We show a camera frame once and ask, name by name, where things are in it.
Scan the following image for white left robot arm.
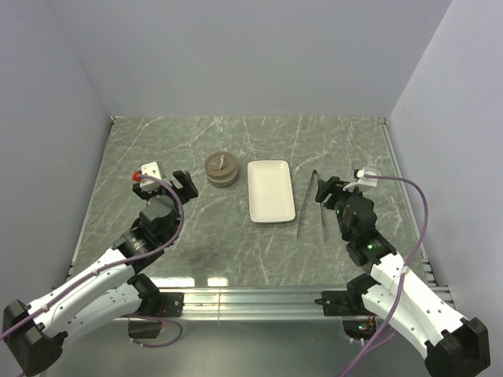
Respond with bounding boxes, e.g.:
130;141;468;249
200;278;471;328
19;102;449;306
1;170;199;376

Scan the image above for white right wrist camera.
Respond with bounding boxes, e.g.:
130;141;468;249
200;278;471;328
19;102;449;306
343;167;380;193

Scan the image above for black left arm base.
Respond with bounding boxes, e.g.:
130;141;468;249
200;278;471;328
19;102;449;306
127;274;184;349

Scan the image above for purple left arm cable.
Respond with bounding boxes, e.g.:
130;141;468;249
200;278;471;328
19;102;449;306
0;174;185;349

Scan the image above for white rectangular plate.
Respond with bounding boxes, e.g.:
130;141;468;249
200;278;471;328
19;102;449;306
247;160;296;224

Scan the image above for brown round lunch box lid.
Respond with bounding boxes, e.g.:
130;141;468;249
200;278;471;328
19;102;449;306
204;151;238;180

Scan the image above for round steel lunch box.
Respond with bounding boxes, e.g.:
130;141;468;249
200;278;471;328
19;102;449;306
207;174;238;188

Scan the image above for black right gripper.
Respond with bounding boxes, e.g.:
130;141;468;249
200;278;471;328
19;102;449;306
315;176;365;241

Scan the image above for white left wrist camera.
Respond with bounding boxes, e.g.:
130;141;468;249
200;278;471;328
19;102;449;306
132;162;165;192

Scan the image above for aluminium front frame rail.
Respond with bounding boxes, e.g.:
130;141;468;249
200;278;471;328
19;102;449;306
113;286;459;323

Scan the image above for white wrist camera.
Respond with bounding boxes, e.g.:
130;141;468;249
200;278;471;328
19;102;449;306
132;162;165;192
343;167;380;193

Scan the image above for steel serving tongs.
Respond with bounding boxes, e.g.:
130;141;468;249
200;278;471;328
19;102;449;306
296;169;328;243

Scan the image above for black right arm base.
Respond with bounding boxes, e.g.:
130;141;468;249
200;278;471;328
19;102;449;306
314;290;377;343

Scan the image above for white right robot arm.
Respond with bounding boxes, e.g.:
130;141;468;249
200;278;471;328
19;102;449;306
315;169;490;376

